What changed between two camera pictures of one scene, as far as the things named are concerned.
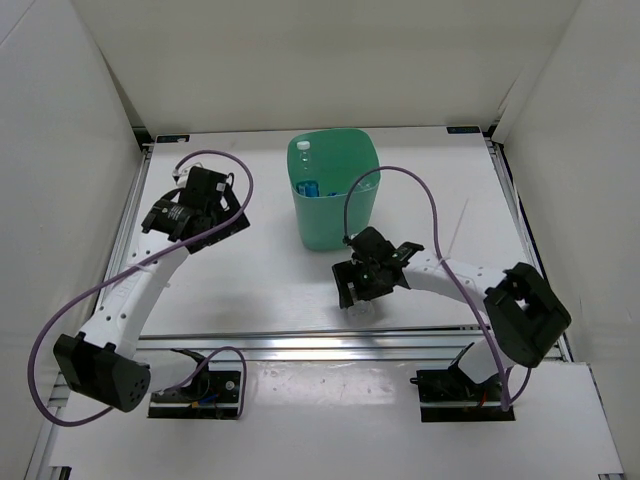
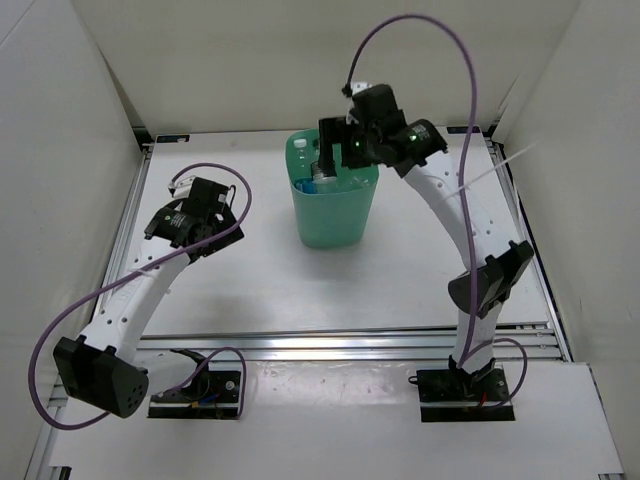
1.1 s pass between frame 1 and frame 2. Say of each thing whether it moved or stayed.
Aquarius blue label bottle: stayed
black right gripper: moved
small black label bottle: moved
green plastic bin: stayed
